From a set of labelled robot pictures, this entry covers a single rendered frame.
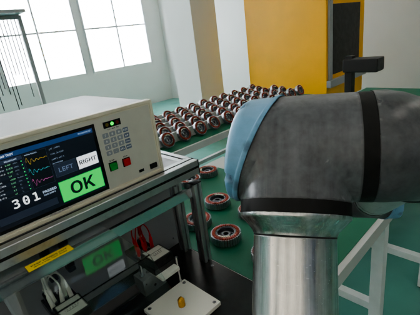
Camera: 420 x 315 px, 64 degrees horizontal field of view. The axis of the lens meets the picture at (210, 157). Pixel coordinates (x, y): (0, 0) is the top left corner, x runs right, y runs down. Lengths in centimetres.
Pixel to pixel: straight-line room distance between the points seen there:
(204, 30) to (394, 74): 289
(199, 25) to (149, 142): 382
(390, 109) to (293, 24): 393
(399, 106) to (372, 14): 550
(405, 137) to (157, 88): 846
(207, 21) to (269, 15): 85
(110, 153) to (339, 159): 64
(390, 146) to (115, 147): 67
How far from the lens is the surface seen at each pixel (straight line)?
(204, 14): 476
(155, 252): 97
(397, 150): 34
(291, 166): 32
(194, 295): 102
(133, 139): 89
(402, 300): 222
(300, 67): 424
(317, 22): 410
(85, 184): 85
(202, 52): 468
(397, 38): 574
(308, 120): 34
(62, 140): 81
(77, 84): 768
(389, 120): 34
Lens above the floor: 146
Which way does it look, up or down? 20 degrees down
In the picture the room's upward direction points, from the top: 7 degrees counter-clockwise
